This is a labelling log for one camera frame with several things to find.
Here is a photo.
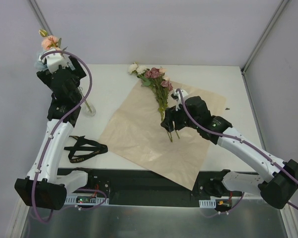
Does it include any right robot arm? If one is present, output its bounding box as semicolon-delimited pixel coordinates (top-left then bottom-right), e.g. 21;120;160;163
161;91;298;209

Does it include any aluminium frame post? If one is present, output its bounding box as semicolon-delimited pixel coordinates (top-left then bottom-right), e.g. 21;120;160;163
241;0;291;75
27;0;72;72

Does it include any black ribbon gold lettering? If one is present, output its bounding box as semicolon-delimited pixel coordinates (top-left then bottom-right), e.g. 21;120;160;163
64;135;108;164

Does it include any blue flower stem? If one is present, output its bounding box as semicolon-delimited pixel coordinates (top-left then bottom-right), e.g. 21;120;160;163
35;51;48;71

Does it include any peach rose stem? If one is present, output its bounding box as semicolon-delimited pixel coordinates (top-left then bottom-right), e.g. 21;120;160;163
39;29;67;51

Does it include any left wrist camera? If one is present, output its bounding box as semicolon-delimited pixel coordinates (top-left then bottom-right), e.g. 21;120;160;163
41;48;66;74

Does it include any orange wrapping paper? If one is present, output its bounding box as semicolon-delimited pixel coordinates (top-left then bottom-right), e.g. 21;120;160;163
98;80;226;191

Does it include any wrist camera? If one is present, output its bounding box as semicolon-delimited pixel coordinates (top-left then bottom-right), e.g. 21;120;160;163
171;88;188;111
41;48;66;74

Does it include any front aluminium rail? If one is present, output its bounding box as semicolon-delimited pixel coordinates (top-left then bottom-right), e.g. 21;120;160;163
21;188;266;209

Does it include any left aluminium frame post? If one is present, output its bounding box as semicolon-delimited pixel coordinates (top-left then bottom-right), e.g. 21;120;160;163
27;0;72;72

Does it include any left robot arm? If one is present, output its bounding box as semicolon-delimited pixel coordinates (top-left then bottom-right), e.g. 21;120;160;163
14;51;95;210

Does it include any right aluminium frame post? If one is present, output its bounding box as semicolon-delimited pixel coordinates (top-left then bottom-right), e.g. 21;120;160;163
241;0;291;75

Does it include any clear glass vase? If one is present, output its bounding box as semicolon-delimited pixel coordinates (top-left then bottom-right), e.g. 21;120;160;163
81;98;96;117

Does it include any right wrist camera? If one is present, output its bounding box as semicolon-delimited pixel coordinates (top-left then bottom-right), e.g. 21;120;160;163
171;88;188;111

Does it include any artificial flower bunch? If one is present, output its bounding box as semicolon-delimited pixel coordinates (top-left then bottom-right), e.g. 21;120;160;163
127;61;181;143

